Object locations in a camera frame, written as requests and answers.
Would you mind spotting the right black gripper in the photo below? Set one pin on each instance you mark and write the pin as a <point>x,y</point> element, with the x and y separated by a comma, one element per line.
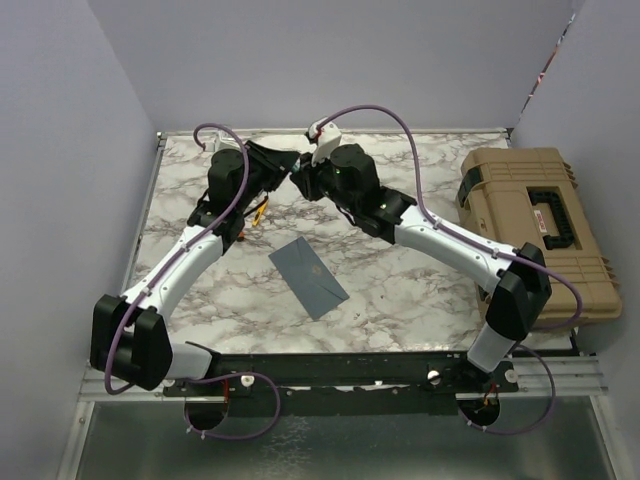
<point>307,177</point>

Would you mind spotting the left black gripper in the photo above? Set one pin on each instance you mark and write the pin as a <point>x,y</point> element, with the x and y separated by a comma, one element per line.
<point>277,163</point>

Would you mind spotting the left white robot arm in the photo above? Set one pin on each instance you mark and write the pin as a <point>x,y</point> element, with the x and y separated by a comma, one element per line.
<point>129,339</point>

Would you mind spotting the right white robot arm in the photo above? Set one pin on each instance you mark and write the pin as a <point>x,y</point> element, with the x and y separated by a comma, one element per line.
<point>515,279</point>

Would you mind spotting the yellow utility knife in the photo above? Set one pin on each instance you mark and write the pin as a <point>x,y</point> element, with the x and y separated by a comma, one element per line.
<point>259,212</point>

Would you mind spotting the tan plastic tool case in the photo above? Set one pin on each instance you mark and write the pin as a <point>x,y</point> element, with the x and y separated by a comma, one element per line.
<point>530,195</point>

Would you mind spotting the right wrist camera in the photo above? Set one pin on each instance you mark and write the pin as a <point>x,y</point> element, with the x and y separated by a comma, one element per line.
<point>326,138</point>

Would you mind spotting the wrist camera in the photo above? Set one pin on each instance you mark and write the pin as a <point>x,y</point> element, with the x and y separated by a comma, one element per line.
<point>220,142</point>
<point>326,138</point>

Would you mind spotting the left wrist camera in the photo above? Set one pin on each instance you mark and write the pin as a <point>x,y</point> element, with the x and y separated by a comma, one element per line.
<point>220,142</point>

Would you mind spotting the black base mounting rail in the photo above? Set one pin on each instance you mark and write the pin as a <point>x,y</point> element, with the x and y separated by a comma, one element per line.
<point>346,384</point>

